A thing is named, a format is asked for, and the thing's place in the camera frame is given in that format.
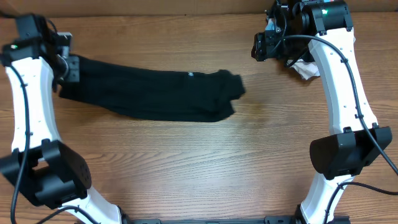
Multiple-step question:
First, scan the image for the black t-shirt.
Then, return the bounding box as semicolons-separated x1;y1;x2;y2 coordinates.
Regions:
59;57;245;123

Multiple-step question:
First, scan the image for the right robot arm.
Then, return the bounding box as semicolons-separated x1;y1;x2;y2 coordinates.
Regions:
251;1;392;223

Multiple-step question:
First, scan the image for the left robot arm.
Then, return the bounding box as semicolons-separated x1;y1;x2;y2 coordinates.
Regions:
1;14;130;223

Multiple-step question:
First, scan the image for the beige garment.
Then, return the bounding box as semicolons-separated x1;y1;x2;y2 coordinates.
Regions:
292;59;320;80

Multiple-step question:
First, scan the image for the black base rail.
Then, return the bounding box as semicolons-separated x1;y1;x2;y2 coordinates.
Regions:
124;215;351;224

